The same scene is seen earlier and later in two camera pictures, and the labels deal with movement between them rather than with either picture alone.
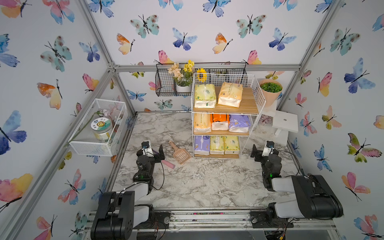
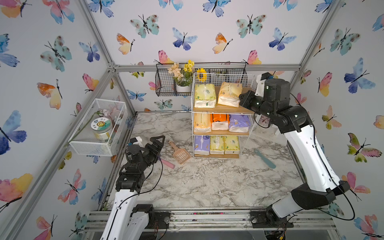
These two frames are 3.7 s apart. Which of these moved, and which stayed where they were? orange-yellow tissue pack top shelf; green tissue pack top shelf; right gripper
Moved: right gripper
Stayed: orange-yellow tissue pack top shelf; green tissue pack top shelf
